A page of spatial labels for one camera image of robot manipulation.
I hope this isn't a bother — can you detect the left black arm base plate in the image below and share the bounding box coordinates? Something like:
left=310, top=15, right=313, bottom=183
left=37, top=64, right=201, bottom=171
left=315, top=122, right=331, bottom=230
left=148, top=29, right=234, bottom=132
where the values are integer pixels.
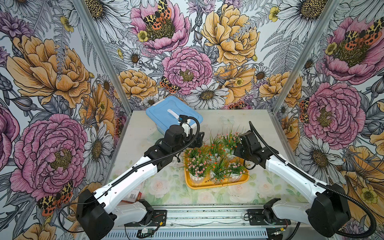
left=125, top=210, right=168, bottom=227

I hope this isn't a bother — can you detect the blue lidded storage box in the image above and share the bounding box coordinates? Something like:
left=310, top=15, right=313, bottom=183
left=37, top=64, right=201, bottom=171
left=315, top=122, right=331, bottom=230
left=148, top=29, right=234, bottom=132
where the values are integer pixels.
left=146, top=96, right=203, bottom=134

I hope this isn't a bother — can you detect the pink flower potted plant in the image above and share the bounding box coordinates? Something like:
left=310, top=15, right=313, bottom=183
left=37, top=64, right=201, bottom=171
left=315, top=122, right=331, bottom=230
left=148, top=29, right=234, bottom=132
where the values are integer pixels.
left=227, top=160, right=248, bottom=183

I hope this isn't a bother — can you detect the green grass potted plant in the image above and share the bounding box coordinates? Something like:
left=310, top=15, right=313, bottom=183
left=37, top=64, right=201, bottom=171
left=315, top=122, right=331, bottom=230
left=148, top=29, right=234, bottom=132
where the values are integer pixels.
left=218, top=130, right=241, bottom=160

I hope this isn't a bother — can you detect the orange flower potted plant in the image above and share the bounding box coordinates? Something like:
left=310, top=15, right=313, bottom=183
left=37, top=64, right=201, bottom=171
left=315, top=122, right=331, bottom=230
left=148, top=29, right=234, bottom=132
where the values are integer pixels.
left=208, top=158, right=230, bottom=185

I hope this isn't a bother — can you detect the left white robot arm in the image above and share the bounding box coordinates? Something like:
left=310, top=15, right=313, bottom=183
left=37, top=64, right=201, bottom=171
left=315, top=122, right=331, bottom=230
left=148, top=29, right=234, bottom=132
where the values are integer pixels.
left=76, top=115, right=204, bottom=240

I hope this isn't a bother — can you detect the yellow plastic tray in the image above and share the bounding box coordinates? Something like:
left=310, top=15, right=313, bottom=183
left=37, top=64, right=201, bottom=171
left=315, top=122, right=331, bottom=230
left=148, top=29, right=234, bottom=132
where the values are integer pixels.
left=183, top=157, right=250, bottom=190

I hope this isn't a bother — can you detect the pink white small carton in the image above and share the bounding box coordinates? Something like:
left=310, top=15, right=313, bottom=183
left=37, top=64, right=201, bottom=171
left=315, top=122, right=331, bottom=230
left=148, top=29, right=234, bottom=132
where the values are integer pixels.
left=123, top=190, right=142, bottom=204

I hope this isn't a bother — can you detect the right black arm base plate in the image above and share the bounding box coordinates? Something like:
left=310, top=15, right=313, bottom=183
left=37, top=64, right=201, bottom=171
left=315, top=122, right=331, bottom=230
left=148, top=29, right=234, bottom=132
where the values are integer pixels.
left=243, top=209, right=291, bottom=226

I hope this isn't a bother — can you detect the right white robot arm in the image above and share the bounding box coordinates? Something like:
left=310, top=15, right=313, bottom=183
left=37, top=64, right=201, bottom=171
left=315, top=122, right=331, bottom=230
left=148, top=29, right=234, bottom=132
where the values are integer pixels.
left=235, top=123, right=377, bottom=239

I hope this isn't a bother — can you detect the large pink potted gypsophila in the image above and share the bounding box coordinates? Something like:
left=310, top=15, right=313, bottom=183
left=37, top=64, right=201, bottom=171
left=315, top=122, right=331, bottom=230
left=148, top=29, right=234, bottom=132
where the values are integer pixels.
left=185, top=157, right=211, bottom=185

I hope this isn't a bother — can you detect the aluminium front rail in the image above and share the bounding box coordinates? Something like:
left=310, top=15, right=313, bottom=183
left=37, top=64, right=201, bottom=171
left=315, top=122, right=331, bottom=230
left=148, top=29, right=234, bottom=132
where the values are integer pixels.
left=76, top=204, right=337, bottom=232

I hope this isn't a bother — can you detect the red flower potted plant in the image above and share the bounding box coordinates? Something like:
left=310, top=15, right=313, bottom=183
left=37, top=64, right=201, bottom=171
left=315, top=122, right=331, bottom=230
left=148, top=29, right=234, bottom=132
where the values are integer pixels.
left=183, top=146, right=210, bottom=159

